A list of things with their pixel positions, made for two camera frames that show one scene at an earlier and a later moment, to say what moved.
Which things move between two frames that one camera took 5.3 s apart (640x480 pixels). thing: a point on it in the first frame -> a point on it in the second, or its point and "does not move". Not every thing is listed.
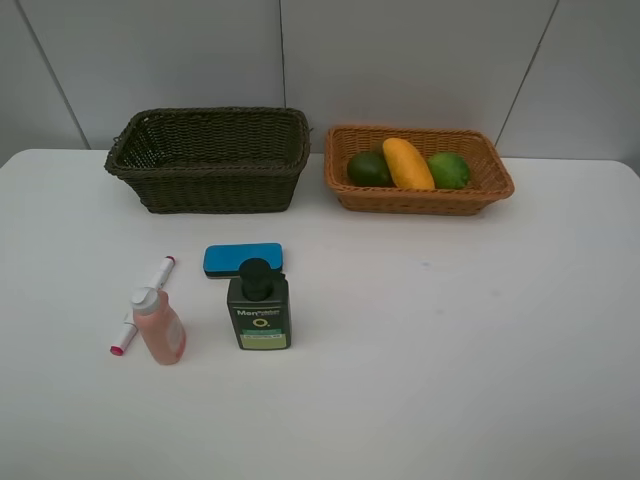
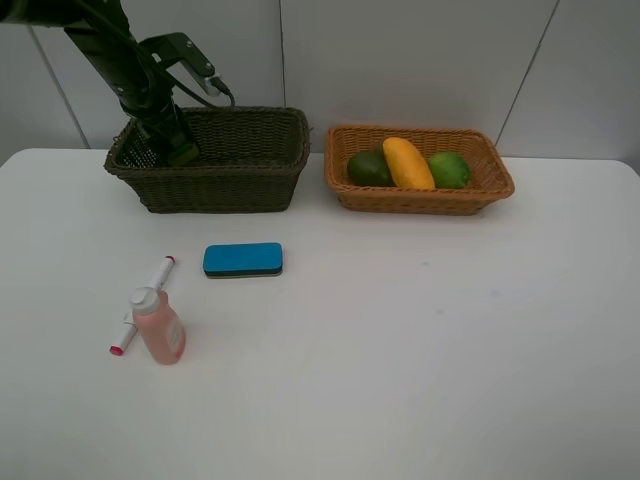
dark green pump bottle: x=259 y=306 -> x=187 y=157
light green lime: x=449 y=171 does not move
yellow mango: x=406 y=167 does not move
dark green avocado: x=369 y=169 does not move
